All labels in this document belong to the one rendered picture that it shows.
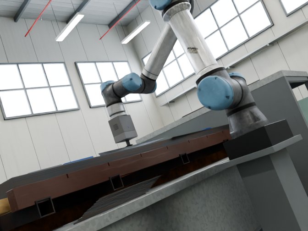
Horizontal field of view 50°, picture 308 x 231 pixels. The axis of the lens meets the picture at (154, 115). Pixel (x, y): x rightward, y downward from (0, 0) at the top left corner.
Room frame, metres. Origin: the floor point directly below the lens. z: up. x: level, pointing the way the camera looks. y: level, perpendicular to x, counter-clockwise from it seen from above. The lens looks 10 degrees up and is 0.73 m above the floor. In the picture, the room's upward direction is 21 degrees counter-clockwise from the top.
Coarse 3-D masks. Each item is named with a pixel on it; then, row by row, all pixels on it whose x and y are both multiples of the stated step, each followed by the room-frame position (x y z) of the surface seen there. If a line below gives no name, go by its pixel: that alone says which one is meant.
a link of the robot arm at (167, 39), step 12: (192, 0) 1.24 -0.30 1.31; (192, 12) 1.29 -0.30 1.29; (168, 24) 1.32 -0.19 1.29; (168, 36) 1.33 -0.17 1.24; (156, 48) 1.37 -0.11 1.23; (168, 48) 1.36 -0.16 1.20; (156, 60) 1.38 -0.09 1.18; (144, 72) 1.42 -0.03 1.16; (156, 72) 1.42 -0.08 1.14; (144, 84) 1.42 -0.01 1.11; (156, 84) 1.49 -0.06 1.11
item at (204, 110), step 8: (280, 72) 2.00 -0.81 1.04; (288, 72) 2.09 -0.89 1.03; (296, 72) 2.24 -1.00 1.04; (304, 72) 2.41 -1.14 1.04; (264, 80) 2.06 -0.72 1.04; (272, 80) 2.04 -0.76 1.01; (256, 88) 2.10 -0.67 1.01; (200, 112) 2.37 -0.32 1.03; (184, 120) 2.46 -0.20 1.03; (160, 128) 2.60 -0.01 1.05; (168, 128) 2.56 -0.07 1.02; (144, 136) 2.71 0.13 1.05; (152, 136) 2.66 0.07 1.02
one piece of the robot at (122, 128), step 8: (112, 120) 1.39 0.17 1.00; (120, 120) 1.38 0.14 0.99; (128, 120) 1.42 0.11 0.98; (112, 128) 1.40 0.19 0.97; (120, 128) 1.38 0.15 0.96; (128, 128) 1.41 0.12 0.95; (120, 136) 1.39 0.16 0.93; (128, 136) 1.39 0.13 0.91; (136, 136) 1.43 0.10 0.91; (128, 144) 1.42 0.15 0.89
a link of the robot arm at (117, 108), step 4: (112, 104) 1.39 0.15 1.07; (116, 104) 1.39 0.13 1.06; (120, 104) 1.40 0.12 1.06; (108, 108) 1.40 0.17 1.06; (112, 108) 1.39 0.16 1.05; (116, 108) 1.39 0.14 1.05; (120, 108) 1.40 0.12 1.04; (124, 108) 1.42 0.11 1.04; (108, 112) 1.41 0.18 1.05; (112, 112) 1.39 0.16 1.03; (116, 112) 1.39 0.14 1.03; (120, 112) 1.40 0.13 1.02
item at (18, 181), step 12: (204, 132) 1.84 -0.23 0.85; (156, 144) 1.50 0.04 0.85; (168, 144) 1.56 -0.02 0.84; (108, 156) 1.26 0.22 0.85; (120, 156) 1.31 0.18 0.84; (60, 168) 1.09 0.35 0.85; (72, 168) 1.12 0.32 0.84; (84, 168) 1.16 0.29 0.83; (12, 180) 0.96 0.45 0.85; (24, 180) 0.98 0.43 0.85; (36, 180) 1.01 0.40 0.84; (0, 192) 1.01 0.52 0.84
